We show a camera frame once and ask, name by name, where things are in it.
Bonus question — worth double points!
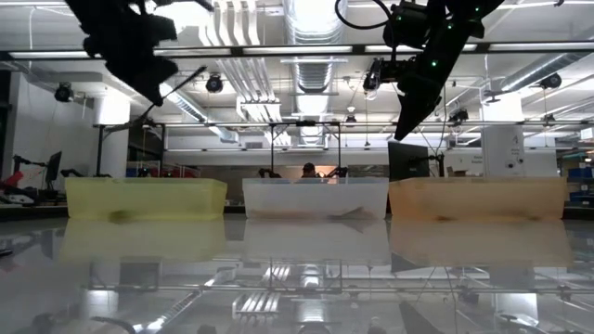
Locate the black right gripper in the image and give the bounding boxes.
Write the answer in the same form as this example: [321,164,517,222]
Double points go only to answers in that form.
[394,41,465,143]

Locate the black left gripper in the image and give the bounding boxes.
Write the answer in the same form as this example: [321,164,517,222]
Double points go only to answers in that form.
[83,14,179,108]

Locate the black monitor on arm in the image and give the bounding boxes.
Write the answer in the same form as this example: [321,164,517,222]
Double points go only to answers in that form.
[44,150,64,187]

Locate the black monitor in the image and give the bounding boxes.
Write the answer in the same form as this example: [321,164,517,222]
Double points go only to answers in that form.
[387,140,432,183]

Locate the white LED strip light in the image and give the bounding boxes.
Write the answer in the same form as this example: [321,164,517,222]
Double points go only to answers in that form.
[241,45,355,55]
[8,49,101,60]
[364,44,479,53]
[488,42,594,52]
[152,45,233,58]

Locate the black ceiling spotlight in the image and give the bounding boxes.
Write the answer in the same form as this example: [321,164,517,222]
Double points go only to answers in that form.
[538,72,563,91]
[204,72,226,95]
[53,82,75,104]

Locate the white ceiling pipes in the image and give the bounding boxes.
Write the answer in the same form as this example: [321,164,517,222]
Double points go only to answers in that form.
[199,0,284,122]

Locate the white appliance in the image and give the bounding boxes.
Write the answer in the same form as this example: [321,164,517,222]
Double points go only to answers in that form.
[480,123,527,178]

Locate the orange plastic bin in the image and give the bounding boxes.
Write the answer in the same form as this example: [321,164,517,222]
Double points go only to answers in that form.
[388,175,568,222]

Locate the yellow plastic bin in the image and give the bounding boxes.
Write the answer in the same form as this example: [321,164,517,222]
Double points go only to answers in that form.
[64,177,228,222]

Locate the person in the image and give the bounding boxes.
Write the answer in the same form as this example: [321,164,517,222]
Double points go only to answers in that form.
[295,161,329,185]

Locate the clear plastic bin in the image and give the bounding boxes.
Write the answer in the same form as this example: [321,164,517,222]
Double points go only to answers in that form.
[241,177,390,221]

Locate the red object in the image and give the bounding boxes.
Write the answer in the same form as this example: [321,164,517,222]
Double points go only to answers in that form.
[1,170,25,187]

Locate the blue storage box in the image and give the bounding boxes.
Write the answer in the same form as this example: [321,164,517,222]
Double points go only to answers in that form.
[566,165,594,204]

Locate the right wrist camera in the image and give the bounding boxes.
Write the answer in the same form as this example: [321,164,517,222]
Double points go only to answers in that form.
[363,57,406,93]

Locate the white air duct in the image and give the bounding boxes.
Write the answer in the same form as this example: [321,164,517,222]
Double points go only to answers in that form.
[133,62,240,144]

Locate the black overhead frame beam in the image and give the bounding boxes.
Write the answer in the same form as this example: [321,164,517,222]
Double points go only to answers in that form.
[0,42,594,60]

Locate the silver ribbed ventilation duct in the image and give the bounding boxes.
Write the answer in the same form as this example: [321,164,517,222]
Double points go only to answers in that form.
[281,0,348,95]

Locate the silver ceiling duct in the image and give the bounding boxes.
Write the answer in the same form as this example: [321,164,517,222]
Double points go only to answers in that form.
[482,50,594,96]

